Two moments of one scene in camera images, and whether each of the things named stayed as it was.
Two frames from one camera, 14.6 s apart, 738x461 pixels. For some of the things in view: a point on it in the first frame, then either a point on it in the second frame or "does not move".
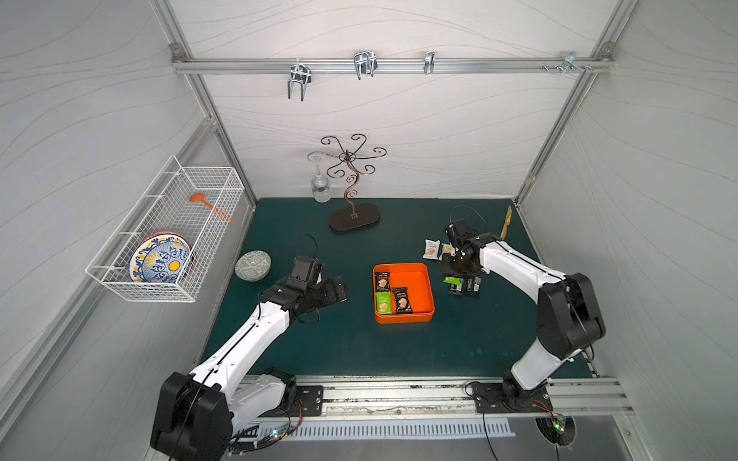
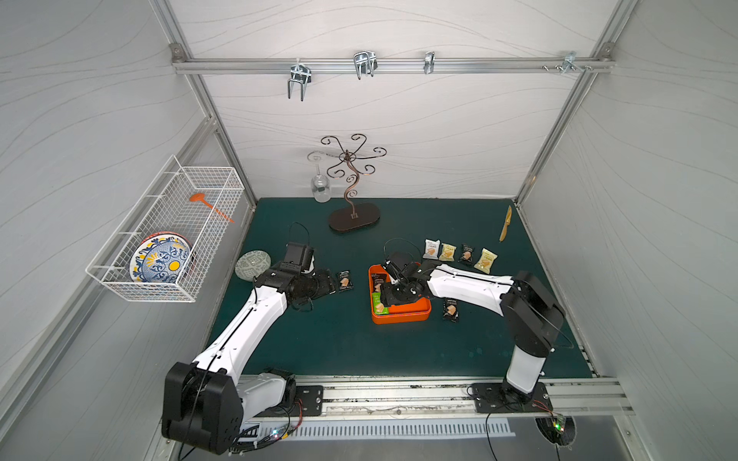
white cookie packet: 431,249 does not move
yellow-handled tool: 507,223 does not move
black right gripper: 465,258 -> 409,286
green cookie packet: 383,302 does not move
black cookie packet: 382,281 -> 451,309
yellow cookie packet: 446,249 does not move
